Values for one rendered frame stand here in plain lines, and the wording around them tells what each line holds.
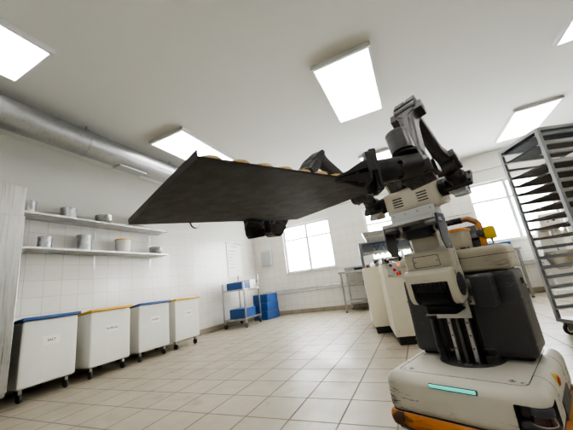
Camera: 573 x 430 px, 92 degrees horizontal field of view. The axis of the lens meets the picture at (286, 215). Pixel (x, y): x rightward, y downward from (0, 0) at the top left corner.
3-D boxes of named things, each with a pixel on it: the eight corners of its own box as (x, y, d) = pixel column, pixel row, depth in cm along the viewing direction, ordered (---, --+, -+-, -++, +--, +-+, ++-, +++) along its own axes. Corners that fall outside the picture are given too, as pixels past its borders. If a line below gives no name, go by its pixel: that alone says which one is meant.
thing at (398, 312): (390, 333, 350) (376, 262, 372) (419, 330, 343) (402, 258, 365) (397, 345, 284) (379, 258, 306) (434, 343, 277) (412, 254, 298)
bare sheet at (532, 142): (537, 135, 249) (536, 134, 249) (505, 155, 288) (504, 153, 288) (603, 126, 249) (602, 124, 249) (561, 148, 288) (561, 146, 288)
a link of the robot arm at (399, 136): (443, 174, 69) (409, 189, 74) (426, 137, 74) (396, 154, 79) (427, 158, 61) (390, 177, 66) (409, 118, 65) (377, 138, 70)
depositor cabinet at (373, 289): (371, 319, 474) (361, 270, 495) (415, 315, 459) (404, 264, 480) (375, 334, 353) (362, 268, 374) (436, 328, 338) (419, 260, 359)
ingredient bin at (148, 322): (139, 363, 365) (140, 303, 384) (109, 363, 391) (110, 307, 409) (172, 352, 413) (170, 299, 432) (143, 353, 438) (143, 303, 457)
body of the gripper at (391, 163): (376, 189, 62) (409, 183, 62) (366, 148, 64) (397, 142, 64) (369, 197, 68) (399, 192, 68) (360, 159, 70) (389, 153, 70)
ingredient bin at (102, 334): (89, 381, 308) (91, 309, 327) (54, 380, 332) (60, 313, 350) (132, 366, 356) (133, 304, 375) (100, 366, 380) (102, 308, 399)
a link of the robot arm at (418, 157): (431, 167, 62) (422, 179, 68) (421, 142, 65) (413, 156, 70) (402, 172, 62) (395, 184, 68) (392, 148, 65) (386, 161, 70)
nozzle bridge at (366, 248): (361, 269, 405) (357, 246, 413) (414, 261, 390) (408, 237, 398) (362, 268, 374) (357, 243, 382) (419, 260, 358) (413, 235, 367)
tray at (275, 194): (297, 219, 110) (296, 216, 110) (389, 184, 82) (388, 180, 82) (128, 224, 69) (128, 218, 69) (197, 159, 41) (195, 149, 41)
